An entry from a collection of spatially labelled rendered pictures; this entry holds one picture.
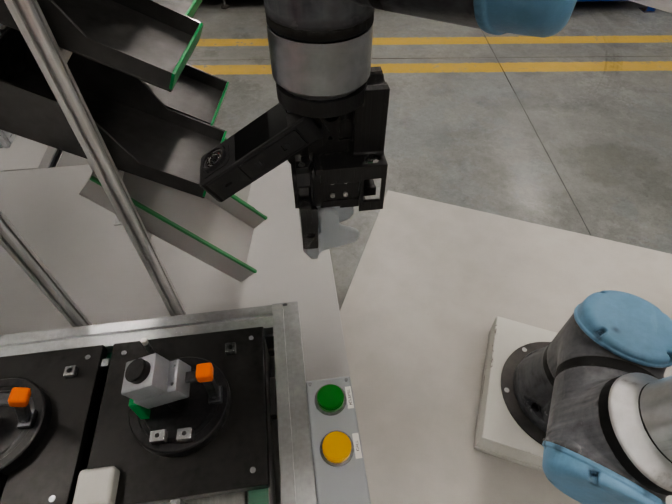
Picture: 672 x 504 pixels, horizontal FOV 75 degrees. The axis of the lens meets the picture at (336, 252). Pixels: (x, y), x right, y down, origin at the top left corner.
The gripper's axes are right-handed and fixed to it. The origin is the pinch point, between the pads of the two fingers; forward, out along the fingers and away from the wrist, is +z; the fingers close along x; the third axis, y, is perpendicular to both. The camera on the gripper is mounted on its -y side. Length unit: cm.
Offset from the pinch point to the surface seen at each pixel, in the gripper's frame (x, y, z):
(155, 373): -5.7, -20.0, 13.8
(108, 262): 34, -42, 37
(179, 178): 15.6, -15.7, 1.1
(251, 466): -14.5, -10.2, 26.3
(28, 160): 74, -70, 37
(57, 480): -12.8, -35.4, 26.3
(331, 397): -6.6, 1.6, 26.1
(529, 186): 135, 129, 123
